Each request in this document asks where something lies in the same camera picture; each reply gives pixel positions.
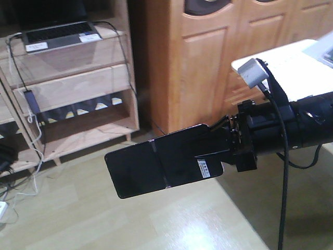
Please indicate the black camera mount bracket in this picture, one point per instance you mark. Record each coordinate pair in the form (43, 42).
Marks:
(276, 90)

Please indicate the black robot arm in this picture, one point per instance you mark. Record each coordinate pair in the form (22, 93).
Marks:
(313, 120)

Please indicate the white table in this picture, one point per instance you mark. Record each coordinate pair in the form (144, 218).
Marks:
(300, 68)

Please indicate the silver laptop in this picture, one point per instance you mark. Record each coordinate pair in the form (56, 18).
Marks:
(48, 25)

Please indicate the wooden shelf unit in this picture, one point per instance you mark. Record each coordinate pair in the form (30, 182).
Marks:
(85, 92)

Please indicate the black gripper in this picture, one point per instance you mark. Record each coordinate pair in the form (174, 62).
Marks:
(256, 130)

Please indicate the grey usb hub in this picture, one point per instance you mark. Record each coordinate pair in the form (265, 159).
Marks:
(31, 100)

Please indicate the black foldable phone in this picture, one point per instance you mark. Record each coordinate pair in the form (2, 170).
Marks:
(164, 162)

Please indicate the white power strip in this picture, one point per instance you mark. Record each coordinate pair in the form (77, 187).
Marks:
(3, 208)

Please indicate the wooden wardrobe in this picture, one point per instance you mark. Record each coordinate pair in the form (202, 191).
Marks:
(183, 51)

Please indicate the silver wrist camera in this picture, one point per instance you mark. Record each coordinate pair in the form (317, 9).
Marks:
(253, 74)

